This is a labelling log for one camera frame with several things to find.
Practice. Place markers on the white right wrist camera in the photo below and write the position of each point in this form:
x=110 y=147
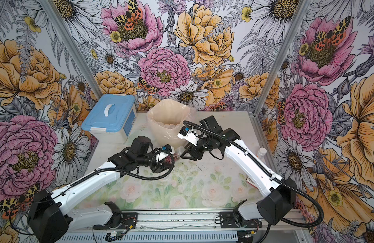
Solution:
x=192 y=136

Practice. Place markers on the blue lidded storage box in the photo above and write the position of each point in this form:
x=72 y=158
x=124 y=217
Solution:
x=112 y=118

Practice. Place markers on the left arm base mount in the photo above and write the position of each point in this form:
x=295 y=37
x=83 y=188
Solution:
x=123 y=221

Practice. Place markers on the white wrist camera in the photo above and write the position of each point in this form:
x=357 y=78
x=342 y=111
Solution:
x=192 y=136
x=168 y=148

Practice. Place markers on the pink white paper packet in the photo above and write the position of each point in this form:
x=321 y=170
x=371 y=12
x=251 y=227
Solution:
x=249 y=181

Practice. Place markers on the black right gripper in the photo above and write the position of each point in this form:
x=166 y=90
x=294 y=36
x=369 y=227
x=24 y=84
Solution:
x=193 y=153

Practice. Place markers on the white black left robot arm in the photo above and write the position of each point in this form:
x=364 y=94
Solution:
x=52 y=214

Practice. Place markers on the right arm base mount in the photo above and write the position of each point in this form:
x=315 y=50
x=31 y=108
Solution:
x=232 y=220

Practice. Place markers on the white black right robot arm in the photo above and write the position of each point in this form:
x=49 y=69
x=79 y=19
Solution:
x=278 y=194

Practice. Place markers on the small white capped bottle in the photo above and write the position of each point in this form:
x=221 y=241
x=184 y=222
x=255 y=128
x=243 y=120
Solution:
x=261 y=152

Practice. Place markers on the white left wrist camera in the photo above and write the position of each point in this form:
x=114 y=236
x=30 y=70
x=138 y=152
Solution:
x=168 y=148

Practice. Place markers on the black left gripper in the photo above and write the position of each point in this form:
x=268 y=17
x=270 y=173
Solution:
x=158 y=168

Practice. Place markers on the aluminium front rail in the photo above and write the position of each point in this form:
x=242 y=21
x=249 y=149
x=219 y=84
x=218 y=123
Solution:
x=190 y=226

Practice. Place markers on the bin with pink bag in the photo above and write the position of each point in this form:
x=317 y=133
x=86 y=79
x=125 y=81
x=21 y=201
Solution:
x=165 y=120

